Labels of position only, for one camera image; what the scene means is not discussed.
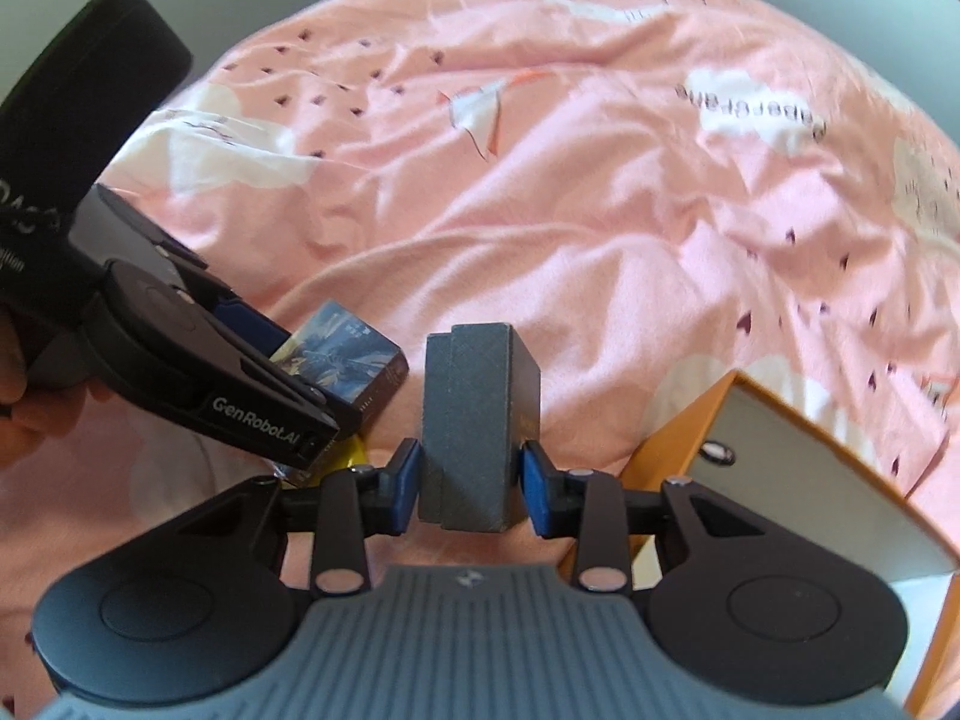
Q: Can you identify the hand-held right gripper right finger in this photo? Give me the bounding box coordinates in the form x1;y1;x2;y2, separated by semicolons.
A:
520;439;752;593

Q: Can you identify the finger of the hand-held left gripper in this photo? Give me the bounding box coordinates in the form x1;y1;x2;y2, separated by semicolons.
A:
212;297;295;355
302;381;362;443

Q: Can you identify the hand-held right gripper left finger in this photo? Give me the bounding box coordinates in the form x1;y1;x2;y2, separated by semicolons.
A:
201;439;422;596

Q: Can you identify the blue printed card box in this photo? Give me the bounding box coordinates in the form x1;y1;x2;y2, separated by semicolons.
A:
268;300;410;415

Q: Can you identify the dark grey textured box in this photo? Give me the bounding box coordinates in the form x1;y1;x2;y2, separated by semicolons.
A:
422;321;543;535

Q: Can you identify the orange storage box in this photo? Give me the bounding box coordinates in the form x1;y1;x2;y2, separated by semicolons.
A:
573;368;960;720

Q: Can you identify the person's left hand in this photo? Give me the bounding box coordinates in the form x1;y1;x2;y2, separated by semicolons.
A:
0;310;104;470

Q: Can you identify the yellow wrapper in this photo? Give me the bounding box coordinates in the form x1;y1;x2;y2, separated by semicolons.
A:
310;437;369;486

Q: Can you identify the pink printed blanket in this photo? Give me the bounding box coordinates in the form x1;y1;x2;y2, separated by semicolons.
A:
0;0;960;720

